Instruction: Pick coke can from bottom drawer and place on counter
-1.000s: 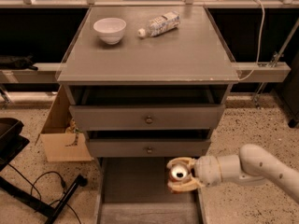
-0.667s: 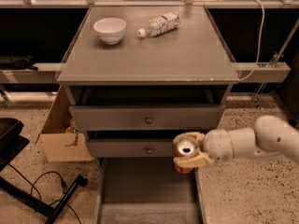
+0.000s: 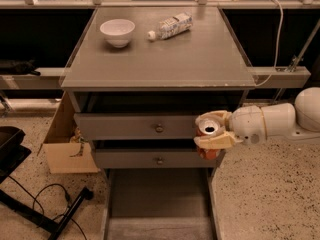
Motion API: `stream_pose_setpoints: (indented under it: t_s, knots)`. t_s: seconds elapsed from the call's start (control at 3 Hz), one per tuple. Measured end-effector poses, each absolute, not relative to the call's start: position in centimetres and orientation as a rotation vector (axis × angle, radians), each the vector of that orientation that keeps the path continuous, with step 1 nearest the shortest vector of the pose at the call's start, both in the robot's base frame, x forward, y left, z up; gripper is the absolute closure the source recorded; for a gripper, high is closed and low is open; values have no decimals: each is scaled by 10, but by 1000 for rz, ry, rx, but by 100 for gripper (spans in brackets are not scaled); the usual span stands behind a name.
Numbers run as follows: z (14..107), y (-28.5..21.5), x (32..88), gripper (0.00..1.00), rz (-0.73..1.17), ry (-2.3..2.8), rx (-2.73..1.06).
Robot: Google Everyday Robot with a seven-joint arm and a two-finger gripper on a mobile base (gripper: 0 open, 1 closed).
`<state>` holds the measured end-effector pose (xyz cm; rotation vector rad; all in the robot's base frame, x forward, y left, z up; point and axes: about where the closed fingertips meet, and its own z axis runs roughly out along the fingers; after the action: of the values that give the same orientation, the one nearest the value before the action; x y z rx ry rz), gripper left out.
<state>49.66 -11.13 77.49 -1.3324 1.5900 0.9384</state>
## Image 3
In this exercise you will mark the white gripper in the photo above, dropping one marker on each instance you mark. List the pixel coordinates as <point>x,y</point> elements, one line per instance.
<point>247,124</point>

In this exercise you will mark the red coke can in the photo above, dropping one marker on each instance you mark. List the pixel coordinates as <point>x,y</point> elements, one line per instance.
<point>207,131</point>

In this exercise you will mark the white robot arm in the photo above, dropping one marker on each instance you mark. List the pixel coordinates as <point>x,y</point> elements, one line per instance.
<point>298,122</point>

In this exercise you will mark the grey drawer cabinet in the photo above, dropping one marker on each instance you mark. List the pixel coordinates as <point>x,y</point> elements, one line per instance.
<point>189,74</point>

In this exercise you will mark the grey bottom drawer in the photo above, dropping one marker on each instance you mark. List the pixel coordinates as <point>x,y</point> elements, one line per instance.
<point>160,204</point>

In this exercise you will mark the grey drawer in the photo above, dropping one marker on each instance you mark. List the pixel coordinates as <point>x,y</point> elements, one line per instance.
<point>96,126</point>
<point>124,159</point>
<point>160,204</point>

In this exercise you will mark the grey middle drawer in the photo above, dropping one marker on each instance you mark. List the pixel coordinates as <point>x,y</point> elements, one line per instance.
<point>124,159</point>

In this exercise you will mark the grey top drawer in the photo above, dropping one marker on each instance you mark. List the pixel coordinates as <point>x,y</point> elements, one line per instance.
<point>96,126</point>

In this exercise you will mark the clear plastic water bottle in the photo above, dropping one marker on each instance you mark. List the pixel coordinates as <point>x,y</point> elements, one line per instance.
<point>171,27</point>

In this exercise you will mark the white ceramic bowl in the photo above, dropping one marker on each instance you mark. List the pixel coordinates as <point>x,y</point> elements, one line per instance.
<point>117,32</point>

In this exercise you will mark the grey metal railing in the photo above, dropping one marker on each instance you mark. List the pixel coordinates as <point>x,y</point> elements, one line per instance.
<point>237,4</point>

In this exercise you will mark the brown cardboard box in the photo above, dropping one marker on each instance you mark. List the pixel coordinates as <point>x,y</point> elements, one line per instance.
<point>65,149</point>

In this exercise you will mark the black chair base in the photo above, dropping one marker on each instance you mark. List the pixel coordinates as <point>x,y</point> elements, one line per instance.
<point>27,181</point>

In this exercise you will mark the black cloth on ledge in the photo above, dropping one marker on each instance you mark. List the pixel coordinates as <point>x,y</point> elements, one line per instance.
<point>18,67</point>

